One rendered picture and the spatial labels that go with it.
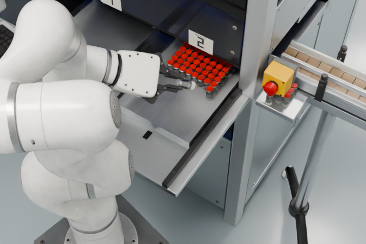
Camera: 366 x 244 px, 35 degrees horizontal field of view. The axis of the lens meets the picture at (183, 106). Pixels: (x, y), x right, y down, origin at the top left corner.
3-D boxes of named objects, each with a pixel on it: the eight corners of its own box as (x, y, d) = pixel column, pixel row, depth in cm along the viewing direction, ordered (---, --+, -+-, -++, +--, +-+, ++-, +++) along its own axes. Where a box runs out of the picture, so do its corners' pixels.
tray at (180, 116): (180, 41, 192) (180, 33, 190) (248, 74, 184) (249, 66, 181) (116, 109, 175) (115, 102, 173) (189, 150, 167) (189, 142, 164)
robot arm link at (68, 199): (118, 231, 134) (107, 178, 115) (37, 239, 133) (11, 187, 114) (116, 185, 141) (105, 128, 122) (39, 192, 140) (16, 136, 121)
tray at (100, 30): (99, 1, 204) (98, -6, 201) (160, 31, 195) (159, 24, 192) (32, 62, 187) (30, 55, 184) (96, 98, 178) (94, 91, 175)
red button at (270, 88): (267, 84, 169) (269, 75, 165) (280, 90, 167) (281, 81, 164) (261, 92, 167) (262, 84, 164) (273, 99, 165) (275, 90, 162)
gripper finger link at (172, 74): (159, 73, 137) (184, 78, 140) (161, 60, 137) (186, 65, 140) (153, 74, 140) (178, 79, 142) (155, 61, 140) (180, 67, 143)
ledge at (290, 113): (276, 75, 186) (277, 71, 184) (313, 92, 181) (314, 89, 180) (255, 104, 179) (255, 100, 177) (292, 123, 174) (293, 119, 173)
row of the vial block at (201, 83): (170, 67, 185) (169, 58, 181) (218, 92, 179) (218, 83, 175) (165, 72, 184) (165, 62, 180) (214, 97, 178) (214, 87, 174)
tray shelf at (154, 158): (89, 0, 207) (88, -3, 206) (261, 84, 183) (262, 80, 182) (-8, 88, 183) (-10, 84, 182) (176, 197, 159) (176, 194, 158)
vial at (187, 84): (191, 81, 144) (176, 78, 142) (196, 80, 142) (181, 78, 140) (190, 90, 143) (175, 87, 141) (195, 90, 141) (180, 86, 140)
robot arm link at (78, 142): (61, 152, 130) (133, 145, 131) (62, 205, 126) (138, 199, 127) (0, 68, 82) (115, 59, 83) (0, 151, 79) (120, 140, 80)
